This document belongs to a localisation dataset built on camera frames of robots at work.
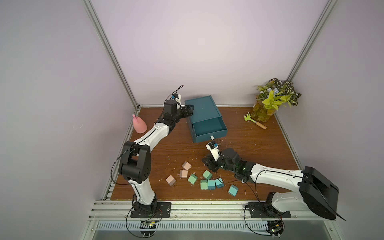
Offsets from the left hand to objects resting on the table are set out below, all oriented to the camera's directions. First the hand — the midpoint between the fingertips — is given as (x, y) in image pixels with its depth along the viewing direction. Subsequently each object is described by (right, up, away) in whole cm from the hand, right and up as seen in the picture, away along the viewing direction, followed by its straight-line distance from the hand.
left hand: (191, 105), depth 89 cm
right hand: (+8, -28, -10) cm, 30 cm away
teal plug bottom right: (+16, -43, -9) cm, 47 cm away
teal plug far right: (+23, -46, -11) cm, 53 cm away
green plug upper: (+10, -40, -6) cm, 41 cm away
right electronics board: (+41, -60, -19) cm, 75 cm away
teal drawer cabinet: (+9, -10, -6) cm, 15 cm away
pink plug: (-3, -36, -2) cm, 36 cm away
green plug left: (+1, -42, -7) cm, 42 cm away
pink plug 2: (-4, -40, -5) cm, 40 cm away
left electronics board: (-21, -62, -17) cm, 68 cm away
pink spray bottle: (-35, -12, +8) cm, 38 cm away
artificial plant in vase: (+53, +8, +4) cm, 54 cm away
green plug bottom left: (+8, -44, -9) cm, 46 cm away
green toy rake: (+43, -7, +24) cm, 50 cm away
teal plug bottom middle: (+12, -44, -9) cm, 47 cm away
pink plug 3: (-11, -43, -7) cm, 45 cm away
